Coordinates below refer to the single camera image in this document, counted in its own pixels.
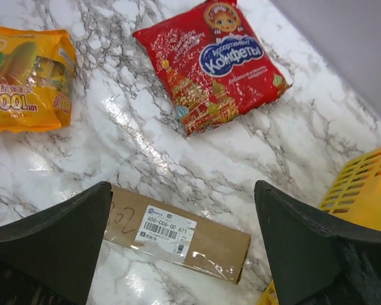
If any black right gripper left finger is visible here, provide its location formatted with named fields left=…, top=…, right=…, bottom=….
left=0, top=182, right=112, bottom=304

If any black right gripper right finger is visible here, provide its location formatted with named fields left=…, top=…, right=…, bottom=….
left=254, top=180, right=381, bottom=304

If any brown cardboard express box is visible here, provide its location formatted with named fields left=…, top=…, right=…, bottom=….
left=104, top=186, right=251, bottom=285

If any yellow plastic basket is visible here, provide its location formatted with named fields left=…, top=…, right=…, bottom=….
left=260, top=148, right=381, bottom=304

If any yellow corn snack bag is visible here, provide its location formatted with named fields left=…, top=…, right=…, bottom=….
left=0, top=27, right=76, bottom=133

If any red candy bag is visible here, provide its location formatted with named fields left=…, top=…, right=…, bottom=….
left=134, top=1, right=290, bottom=136

